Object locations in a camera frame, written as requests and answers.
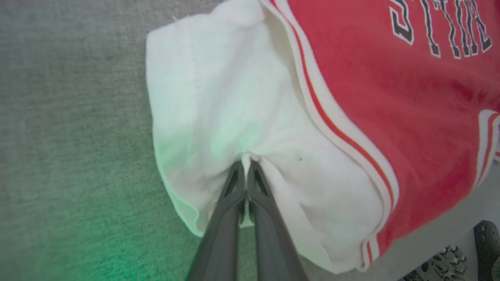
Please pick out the black perforated object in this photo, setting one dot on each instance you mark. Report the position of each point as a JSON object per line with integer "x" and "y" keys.
{"x": 486, "y": 249}

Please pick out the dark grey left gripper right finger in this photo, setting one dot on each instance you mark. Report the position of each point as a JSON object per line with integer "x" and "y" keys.
{"x": 273, "y": 249}

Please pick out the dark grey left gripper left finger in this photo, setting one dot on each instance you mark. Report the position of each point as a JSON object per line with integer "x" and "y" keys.
{"x": 220, "y": 242}

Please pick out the red white jersey garment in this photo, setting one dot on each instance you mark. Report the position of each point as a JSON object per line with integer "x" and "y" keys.
{"x": 351, "y": 97}

